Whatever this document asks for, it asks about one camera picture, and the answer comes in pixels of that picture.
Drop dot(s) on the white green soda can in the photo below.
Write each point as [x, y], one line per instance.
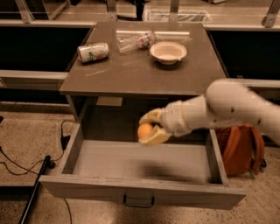
[97, 51]

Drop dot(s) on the clear plastic bottle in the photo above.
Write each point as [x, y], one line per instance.
[127, 43]

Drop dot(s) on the black drawer handle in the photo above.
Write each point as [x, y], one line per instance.
[138, 202]

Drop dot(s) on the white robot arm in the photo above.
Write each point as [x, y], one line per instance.
[225, 103]

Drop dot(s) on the black pole on floor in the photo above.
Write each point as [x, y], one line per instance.
[34, 192]

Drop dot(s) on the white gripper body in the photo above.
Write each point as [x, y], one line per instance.
[172, 119]

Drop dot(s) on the black power adapter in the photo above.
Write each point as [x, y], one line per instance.
[64, 142]

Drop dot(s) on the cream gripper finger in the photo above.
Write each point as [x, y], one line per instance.
[157, 136]
[153, 116]

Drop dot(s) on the orange backpack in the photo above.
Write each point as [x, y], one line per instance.
[241, 149]

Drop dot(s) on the orange fruit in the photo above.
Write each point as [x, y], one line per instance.
[144, 130]

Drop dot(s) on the grey open top drawer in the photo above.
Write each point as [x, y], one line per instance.
[104, 161]

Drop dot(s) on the grey counter cabinet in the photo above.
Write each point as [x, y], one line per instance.
[138, 73]

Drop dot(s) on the white paper bowl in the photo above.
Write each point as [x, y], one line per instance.
[168, 53]

